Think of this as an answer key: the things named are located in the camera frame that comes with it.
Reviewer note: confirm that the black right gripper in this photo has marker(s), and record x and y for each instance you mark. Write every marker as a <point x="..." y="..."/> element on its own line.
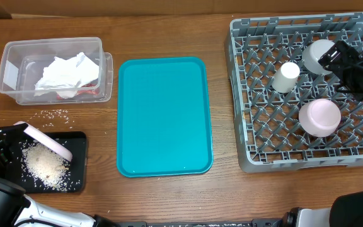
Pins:
<point x="348" y="53"/>

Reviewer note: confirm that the grey dishwasher rack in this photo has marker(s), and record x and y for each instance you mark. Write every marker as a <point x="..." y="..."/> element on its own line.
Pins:
<point x="269" y="137"/>

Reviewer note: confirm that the pink small bowl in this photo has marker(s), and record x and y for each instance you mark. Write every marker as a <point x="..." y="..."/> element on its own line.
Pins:
<point x="320" y="117"/>

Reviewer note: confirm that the white napkin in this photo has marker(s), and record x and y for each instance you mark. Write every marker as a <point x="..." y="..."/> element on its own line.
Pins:
<point x="69" y="74"/>

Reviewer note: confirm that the clear plastic bin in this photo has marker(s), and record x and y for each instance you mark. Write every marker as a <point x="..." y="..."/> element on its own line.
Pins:
<point x="23" y="62"/>

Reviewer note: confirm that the red snack wrapper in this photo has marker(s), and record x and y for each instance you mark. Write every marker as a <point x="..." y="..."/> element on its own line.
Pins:
<point x="87" y="92"/>

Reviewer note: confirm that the black tray bin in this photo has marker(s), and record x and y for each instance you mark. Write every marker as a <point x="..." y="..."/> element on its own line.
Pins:
<point x="75" y="142"/>

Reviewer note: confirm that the scattered rice grains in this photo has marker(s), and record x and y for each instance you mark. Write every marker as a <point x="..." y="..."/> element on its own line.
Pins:
<point x="51" y="119"/>

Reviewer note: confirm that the cardboard backdrop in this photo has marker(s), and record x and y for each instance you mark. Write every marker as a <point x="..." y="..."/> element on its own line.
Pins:
<point x="78" y="8"/>

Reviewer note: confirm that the teal plastic tray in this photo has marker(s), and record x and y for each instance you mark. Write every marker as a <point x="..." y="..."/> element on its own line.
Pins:
<point x="163" y="118"/>

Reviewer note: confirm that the grey bowl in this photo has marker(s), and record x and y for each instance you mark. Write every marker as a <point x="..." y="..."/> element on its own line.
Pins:
<point x="313" y="53"/>

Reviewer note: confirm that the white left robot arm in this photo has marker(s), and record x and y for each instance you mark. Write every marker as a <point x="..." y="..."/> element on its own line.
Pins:
<point x="17" y="209"/>

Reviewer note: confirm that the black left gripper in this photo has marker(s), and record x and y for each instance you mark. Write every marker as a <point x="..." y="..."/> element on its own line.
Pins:
<point x="1" y="144"/>

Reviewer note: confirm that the pile of rice waste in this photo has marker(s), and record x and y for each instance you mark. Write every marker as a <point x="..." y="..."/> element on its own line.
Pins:
<point x="45" y="169"/>

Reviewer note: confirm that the white plate with crumbs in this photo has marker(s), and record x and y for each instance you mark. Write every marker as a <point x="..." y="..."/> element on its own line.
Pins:
<point x="46" y="140"/>

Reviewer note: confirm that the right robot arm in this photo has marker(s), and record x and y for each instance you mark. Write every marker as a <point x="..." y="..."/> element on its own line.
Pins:
<point x="347" y="209"/>

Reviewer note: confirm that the white cup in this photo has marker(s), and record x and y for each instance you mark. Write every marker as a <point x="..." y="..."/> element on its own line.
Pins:
<point x="286" y="77"/>

